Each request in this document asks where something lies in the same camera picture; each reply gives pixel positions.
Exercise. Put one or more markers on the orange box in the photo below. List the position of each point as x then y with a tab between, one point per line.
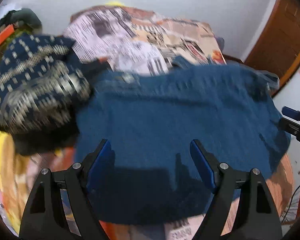
5	33

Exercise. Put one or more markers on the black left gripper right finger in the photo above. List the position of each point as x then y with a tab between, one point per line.
242	206

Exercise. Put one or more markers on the yellow curved headboard cushion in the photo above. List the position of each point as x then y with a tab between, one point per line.
115	3

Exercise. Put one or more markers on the navy patterned knit sweater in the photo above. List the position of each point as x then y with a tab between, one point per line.
37	86

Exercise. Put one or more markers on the brown wooden door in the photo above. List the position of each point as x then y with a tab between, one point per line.
278	47

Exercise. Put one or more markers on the blue denim jacket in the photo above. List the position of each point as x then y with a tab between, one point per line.
149	176

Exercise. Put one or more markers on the yellow blanket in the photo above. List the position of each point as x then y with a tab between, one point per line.
17	176

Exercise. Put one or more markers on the newspaper print bed quilt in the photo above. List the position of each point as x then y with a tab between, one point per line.
145	43

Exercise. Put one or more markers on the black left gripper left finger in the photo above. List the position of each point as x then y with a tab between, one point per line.
44	216

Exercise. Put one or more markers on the black clothes pile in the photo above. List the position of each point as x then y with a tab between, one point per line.
55	136

